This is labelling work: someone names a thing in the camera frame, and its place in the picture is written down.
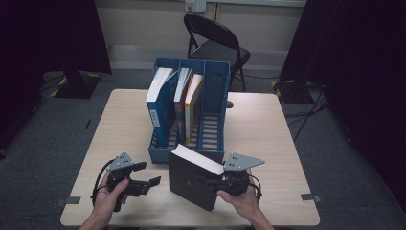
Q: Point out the blue plastic file rack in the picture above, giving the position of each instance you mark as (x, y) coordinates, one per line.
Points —
(217, 92)

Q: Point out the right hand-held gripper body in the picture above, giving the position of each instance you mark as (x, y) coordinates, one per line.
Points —
(237, 183)

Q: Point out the grey tape strip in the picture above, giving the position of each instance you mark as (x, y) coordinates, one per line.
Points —
(311, 198)
(72, 200)

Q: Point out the blue book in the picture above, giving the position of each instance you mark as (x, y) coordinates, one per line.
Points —
(162, 115)

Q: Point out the red book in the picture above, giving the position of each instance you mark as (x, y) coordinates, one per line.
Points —
(179, 105)

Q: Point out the black book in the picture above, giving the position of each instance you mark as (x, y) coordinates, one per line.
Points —
(185, 182)

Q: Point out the person's left hand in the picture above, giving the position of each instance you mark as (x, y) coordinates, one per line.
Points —
(103, 204)

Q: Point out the yellow book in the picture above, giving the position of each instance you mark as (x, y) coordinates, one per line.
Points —
(193, 102)

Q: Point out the white wall socket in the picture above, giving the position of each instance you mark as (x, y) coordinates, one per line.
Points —
(195, 5)

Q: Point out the black curtain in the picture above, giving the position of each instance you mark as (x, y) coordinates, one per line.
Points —
(48, 35)
(360, 64)

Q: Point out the black folding chair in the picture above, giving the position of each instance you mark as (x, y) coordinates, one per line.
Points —
(220, 51)

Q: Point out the black stand base yellow stripes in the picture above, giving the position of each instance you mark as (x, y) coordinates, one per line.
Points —
(292, 92)
(76, 84)

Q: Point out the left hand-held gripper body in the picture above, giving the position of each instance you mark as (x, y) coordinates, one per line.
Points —
(118, 172)

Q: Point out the person's right hand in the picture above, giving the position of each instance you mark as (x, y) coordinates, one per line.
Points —
(247, 204)

